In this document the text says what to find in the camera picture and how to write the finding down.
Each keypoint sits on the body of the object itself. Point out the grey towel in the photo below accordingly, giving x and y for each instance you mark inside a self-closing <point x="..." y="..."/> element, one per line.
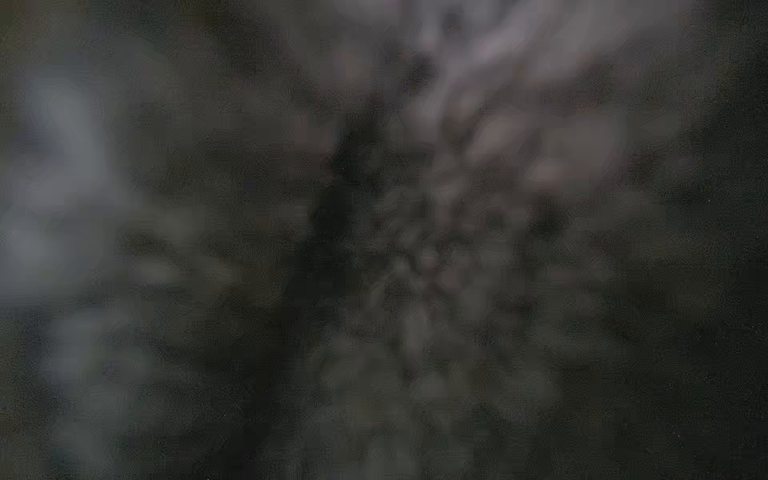
<point x="383" y="239"/>

